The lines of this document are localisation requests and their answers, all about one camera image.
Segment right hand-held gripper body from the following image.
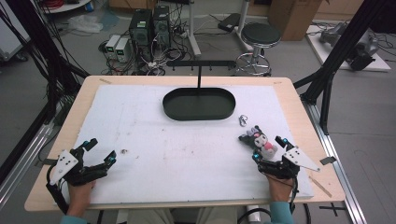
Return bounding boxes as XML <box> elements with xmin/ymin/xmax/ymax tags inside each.
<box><xmin>257</xmin><ymin>147</ymin><xmax>321</xmax><ymax>180</ymax></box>

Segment black tape piece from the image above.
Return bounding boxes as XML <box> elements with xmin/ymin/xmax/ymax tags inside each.
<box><xmin>319</xmin><ymin>156</ymin><xmax>338</xmax><ymax>166</ymax></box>
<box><xmin>34</xmin><ymin>158</ymin><xmax>59</xmax><ymax>168</ymax></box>

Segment white floor board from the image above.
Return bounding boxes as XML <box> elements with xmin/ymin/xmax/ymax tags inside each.
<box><xmin>305</xmin><ymin>24</ymin><xmax>392</xmax><ymax>73</ymax></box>

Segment clear plastic bag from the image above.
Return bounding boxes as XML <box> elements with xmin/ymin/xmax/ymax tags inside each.
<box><xmin>67</xmin><ymin>14</ymin><xmax>104</xmax><ymax>34</ymax></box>

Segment white round table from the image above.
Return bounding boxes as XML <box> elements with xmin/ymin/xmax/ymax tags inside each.
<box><xmin>42</xmin><ymin>0</ymin><xmax>92</xmax><ymax>14</ymax></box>

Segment thin wooden stick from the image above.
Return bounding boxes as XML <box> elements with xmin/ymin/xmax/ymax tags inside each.
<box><xmin>308</xmin><ymin>175</ymin><xmax>333</xmax><ymax>199</ymax></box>

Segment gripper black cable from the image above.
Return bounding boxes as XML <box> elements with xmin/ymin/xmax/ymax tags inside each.
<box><xmin>289</xmin><ymin>176</ymin><xmax>301</xmax><ymax>216</ymax></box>
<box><xmin>45</xmin><ymin>163</ymin><xmax>70</xmax><ymax>216</ymax></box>

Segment person's legs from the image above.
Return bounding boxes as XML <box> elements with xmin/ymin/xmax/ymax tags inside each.
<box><xmin>126</xmin><ymin>206</ymin><xmax>238</xmax><ymax>224</ymax></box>

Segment black computer tower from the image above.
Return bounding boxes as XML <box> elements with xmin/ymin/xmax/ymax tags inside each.
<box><xmin>128</xmin><ymin>8</ymin><xmax>154</xmax><ymax>63</ymax></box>
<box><xmin>152</xmin><ymin>5</ymin><xmax>172</xmax><ymax>49</ymax></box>

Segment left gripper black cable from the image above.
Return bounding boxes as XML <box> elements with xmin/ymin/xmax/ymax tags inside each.
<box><xmin>45</xmin><ymin>163</ymin><xmax>70</xmax><ymax>216</ymax></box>

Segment black plush toy keychain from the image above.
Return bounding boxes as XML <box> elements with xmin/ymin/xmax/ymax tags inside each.
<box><xmin>238</xmin><ymin>114</ymin><xmax>279</xmax><ymax>161</ymax></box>

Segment person's left hand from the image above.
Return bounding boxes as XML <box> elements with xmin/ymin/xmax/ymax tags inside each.
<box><xmin>65</xmin><ymin>181</ymin><xmax>96</xmax><ymax>217</ymax></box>

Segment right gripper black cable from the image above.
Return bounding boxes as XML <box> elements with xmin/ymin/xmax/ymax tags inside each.
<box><xmin>289</xmin><ymin>176</ymin><xmax>301</xmax><ymax>216</ymax></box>

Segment grey machine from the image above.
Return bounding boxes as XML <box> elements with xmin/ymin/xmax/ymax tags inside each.
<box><xmin>318</xmin><ymin>21</ymin><xmax>380</xmax><ymax>72</ymax></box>

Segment black metal frame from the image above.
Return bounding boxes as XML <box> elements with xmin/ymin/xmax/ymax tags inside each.
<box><xmin>293</xmin><ymin>0</ymin><xmax>396</xmax><ymax>135</ymax></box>
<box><xmin>0</xmin><ymin>0</ymin><xmax>92</xmax><ymax>185</ymax></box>

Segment white power supply unit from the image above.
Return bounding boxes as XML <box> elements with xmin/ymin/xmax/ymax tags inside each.
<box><xmin>115</xmin><ymin>37</ymin><xmax>131</xmax><ymax>63</ymax></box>
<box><xmin>105</xmin><ymin>34</ymin><xmax>121</xmax><ymax>60</ymax></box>

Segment person's right hand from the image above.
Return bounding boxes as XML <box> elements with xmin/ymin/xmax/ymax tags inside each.
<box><xmin>267</xmin><ymin>175</ymin><xmax>295</xmax><ymax>203</ymax></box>

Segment white foam board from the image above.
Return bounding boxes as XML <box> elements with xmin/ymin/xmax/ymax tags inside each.
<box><xmin>61</xmin><ymin>84</ymin><xmax>315</xmax><ymax>205</ymax></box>

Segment white cabinet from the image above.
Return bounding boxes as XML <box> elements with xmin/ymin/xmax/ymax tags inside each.
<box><xmin>0</xmin><ymin>0</ymin><xmax>31</xmax><ymax>63</ymax></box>

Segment flat black box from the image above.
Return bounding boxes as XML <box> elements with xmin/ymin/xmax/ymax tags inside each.
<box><xmin>217</xmin><ymin>12</ymin><xmax>242</xmax><ymax>34</ymax></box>

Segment aluminium rail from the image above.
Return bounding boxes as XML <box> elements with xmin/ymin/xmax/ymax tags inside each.
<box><xmin>303</xmin><ymin>101</ymin><xmax>369</xmax><ymax>224</ymax></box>
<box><xmin>0</xmin><ymin>122</ymin><xmax>56</xmax><ymax>210</ymax></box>

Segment brown cardboard box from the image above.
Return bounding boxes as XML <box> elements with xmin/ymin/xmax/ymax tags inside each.
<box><xmin>267</xmin><ymin>0</ymin><xmax>324</xmax><ymax>42</ymax></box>

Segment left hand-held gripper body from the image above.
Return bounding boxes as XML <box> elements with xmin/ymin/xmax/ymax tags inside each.
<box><xmin>49</xmin><ymin>148</ymin><xmax>110</xmax><ymax>187</ymax></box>

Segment black round stool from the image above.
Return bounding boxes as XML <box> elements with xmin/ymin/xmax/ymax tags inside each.
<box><xmin>233</xmin><ymin>21</ymin><xmax>282</xmax><ymax>77</ymax></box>

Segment black hook stand with tray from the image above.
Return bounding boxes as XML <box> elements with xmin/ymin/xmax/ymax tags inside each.
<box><xmin>162</xmin><ymin>60</ymin><xmax>237</xmax><ymax>122</ymax></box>

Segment white table leg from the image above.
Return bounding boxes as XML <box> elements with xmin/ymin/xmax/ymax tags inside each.
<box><xmin>186</xmin><ymin>0</ymin><xmax>203</xmax><ymax>58</ymax></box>
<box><xmin>235</xmin><ymin>0</ymin><xmax>254</xmax><ymax>52</ymax></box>

